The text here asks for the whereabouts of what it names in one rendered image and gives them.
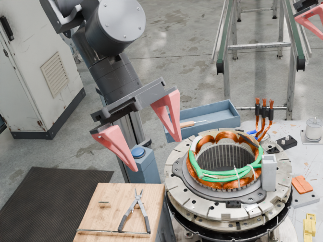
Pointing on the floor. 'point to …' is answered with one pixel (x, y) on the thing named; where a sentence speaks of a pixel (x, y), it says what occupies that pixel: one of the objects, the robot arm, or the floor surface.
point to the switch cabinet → (35, 72)
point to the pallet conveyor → (292, 29)
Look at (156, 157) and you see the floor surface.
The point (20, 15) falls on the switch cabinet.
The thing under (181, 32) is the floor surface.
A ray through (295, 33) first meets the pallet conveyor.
